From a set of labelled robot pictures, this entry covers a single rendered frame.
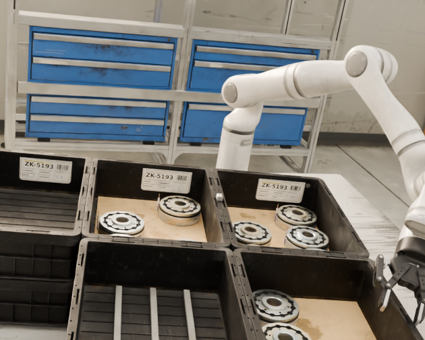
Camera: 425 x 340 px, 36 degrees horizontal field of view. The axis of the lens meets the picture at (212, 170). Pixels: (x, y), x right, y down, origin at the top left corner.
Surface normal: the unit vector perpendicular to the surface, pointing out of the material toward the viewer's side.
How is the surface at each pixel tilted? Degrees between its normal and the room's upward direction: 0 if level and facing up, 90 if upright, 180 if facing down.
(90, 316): 0
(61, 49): 90
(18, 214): 0
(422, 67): 90
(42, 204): 0
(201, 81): 90
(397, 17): 90
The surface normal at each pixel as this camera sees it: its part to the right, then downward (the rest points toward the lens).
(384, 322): -0.98, -0.09
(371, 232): 0.14, -0.91
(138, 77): 0.29, 0.41
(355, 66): -0.76, -0.02
